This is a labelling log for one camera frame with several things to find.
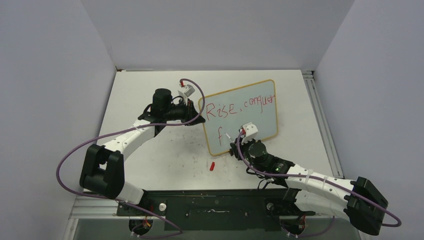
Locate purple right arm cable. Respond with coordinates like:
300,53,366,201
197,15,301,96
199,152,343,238
235,129,402,228

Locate aluminium frame rail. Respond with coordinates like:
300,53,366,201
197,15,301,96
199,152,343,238
301,70,345,178

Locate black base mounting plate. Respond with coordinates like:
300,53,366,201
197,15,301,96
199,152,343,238
112,188,316,232

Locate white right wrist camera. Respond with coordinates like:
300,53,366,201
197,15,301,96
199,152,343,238
240,122,258,145

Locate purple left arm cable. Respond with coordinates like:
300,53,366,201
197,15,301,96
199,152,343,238
55,77,206,239

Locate red marker cap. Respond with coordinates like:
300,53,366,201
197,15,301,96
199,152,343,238
209,161,216,171

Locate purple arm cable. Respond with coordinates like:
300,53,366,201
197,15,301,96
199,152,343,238
55,77,206,239
235,129,402,228

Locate yellow-framed whiteboard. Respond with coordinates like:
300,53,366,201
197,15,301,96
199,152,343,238
198,79,279,156

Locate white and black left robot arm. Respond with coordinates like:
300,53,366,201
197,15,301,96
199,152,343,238
79,84,206,216

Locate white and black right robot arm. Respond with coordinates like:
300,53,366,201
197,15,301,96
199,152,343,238
229,139,388,236

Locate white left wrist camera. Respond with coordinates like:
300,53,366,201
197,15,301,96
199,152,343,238
178,83,196,98

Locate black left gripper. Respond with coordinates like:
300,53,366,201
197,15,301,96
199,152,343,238
163,98,205,126

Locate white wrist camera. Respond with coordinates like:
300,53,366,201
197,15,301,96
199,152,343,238
240,122,258,145
178,83,196,98

